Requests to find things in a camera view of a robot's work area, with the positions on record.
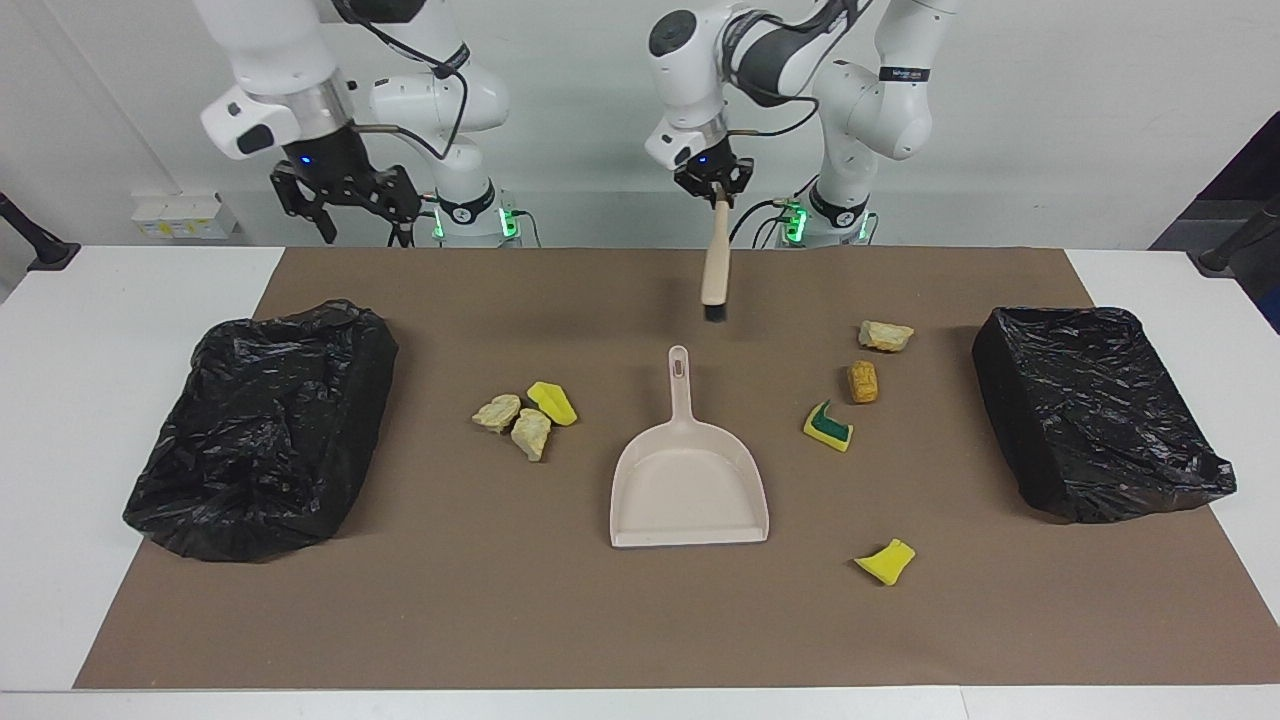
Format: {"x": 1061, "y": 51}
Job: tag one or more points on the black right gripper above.
{"x": 330, "y": 170}

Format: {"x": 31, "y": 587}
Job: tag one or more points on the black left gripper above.
{"x": 712, "y": 170}

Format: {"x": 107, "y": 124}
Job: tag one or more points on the beige brush with black bristles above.
{"x": 715, "y": 270}

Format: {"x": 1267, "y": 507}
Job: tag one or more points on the yellow and green sponge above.
{"x": 828, "y": 430}

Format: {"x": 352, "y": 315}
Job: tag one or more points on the yellow sponge piece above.
{"x": 553, "y": 403}
{"x": 885, "y": 565}

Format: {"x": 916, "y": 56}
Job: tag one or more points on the beige plastic dustpan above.
{"x": 690, "y": 480}

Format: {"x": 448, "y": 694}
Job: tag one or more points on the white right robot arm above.
{"x": 450, "y": 100}

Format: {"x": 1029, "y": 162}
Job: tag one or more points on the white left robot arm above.
{"x": 870, "y": 100}

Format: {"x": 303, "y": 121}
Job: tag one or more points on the large black bag-lined bin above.
{"x": 260, "y": 430}

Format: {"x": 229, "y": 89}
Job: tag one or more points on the small black bag-lined bin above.
{"x": 1100, "y": 410}

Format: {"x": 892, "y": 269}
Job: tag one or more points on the white socket box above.
{"x": 185, "y": 215}

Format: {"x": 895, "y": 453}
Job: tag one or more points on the black stand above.
{"x": 50, "y": 252}
{"x": 1225, "y": 258}

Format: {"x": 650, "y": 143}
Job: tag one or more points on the brown table mat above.
{"x": 560, "y": 620}

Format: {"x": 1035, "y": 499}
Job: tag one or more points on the dark partition panel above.
{"x": 1250, "y": 170}

